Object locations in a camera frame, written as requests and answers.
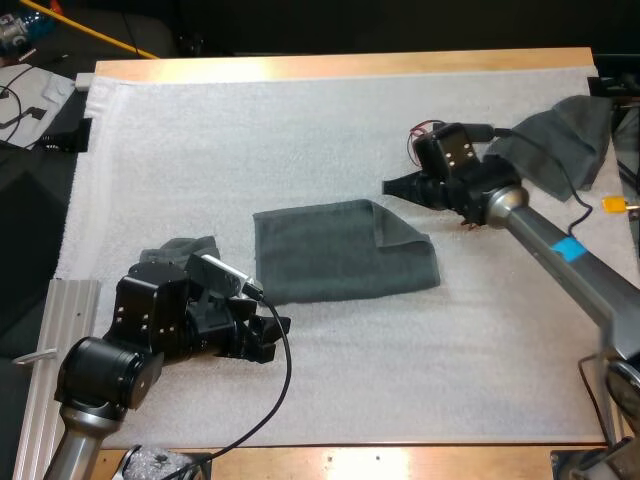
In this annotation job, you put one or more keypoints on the grey-green towel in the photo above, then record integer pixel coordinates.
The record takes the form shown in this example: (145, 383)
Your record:
(175, 250)
(340, 255)
(555, 145)

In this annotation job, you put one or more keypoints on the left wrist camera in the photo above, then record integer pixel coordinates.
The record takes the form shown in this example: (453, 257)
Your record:
(220, 272)

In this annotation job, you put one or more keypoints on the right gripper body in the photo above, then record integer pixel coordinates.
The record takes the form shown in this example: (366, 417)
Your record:
(435, 192)

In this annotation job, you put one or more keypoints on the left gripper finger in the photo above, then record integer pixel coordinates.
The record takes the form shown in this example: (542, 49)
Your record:
(272, 326)
(264, 353)

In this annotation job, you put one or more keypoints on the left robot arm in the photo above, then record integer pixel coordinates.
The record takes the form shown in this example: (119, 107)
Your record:
(105, 375)

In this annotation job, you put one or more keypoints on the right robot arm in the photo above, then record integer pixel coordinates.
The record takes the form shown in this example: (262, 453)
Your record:
(550, 240)

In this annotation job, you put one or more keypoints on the ribbed aluminium rail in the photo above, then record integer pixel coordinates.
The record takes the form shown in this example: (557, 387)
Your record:
(55, 320)

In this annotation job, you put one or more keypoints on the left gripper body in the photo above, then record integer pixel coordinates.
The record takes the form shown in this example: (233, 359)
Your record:
(215, 325)

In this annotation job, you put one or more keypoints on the orange clip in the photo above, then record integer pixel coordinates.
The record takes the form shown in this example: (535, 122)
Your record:
(614, 204)

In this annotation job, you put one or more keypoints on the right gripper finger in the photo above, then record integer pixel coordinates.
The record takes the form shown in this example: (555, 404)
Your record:
(400, 189)

